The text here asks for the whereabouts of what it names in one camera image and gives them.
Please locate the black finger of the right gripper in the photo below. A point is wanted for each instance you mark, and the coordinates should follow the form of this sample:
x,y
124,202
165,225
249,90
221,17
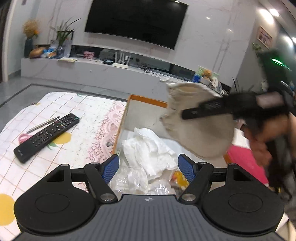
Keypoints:
x,y
208,108

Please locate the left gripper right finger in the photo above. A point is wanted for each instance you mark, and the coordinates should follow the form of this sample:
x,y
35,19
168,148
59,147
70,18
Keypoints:
x,y
199,177

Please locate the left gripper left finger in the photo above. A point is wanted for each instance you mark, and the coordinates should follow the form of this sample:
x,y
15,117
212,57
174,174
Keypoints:
x,y
98,178

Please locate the beige fabric hat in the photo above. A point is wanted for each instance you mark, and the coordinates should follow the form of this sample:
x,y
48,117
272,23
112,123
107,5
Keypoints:
x,y
208,137

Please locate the white plastic bag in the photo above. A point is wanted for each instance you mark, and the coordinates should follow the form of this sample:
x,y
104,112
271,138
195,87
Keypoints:
x,y
146,165

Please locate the person right hand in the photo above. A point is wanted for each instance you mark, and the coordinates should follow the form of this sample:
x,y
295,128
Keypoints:
x,y
271,129

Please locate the checkered fruit print tablecloth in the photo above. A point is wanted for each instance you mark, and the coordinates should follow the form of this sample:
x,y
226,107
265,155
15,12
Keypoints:
x,y
91,140

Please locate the teddy bear toy pile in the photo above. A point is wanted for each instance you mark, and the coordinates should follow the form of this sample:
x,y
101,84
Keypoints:
x,y
208,78

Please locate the red lidded clear container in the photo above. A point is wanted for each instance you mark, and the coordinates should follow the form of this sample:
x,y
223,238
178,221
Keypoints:
x,y
245,159

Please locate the silver pen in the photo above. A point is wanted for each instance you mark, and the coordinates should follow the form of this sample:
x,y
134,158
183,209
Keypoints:
x,y
42,124

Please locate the orange cardboard storage box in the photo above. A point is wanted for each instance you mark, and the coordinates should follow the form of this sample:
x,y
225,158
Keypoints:
x,y
142,112

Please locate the black TV remote control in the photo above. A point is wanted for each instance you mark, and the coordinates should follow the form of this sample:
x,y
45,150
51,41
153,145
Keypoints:
x,y
44,137

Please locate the grey marble TV console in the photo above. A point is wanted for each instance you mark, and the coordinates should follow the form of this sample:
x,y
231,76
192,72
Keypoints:
x,y
145,76

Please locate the white wifi router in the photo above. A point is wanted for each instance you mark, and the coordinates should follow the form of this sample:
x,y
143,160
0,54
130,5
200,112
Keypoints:
x,y
121,60

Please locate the pink photo card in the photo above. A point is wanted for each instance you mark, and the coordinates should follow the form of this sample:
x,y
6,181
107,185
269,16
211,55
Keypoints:
x,y
88,55

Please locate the golden pumpkin ornament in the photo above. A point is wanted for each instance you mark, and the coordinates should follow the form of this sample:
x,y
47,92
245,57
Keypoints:
x,y
36,53

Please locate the green plant glass vase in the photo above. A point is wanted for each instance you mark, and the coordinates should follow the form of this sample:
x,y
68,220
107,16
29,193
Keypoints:
x,y
63,31

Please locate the dark vase dried flowers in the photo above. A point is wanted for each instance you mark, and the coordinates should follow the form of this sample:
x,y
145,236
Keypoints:
x,y
31,31

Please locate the framed wall picture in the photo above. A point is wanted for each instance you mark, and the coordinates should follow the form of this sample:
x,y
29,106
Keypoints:
x,y
264,37

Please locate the black wall television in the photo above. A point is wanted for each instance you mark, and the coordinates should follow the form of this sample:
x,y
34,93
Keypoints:
x,y
157,22

